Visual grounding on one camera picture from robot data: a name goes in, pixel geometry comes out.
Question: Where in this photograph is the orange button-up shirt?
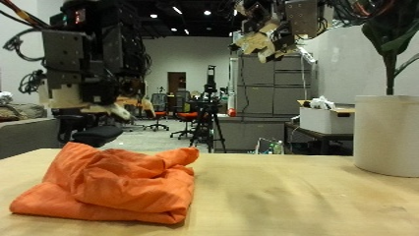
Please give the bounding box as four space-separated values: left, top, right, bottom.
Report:
9 141 201 225

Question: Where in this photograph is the white power strip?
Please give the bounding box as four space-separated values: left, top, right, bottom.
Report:
295 46 318 65

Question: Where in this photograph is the brown door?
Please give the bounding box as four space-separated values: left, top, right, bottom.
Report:
166 71 187 96

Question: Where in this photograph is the orange seat office chair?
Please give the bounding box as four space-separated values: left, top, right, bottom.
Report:
169 90 201 141
142 92 170 132

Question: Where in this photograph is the grey metal cabinet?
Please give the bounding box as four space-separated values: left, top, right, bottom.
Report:
227 52 319 119

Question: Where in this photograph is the brown sofa cushion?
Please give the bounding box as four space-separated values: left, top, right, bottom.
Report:
0 103 46 122

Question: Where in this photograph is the green leafy plant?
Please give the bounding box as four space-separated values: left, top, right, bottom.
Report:
360 0 419 96

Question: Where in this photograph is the white crumpled bag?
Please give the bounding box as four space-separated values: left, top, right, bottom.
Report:
307 95 336 111

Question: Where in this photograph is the grey sofa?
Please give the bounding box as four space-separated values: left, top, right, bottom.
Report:
0 117 60 160

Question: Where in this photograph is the white cardboard box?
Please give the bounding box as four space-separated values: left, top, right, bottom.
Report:
298 99 356 136

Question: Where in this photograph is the grey low counter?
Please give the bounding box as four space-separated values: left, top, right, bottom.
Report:
213 115 290 152

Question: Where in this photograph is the dark side table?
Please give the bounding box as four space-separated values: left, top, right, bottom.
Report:
283 121 354 155

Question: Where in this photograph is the green bottles pack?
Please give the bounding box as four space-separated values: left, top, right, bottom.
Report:
254 137 286 155

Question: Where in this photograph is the white round planter pot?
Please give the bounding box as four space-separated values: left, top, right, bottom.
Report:
352 94 419 179

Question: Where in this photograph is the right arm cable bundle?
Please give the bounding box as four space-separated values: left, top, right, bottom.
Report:
322 0 396 25

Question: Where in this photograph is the black camera tripod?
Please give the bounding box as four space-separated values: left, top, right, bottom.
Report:
186 65 226 153

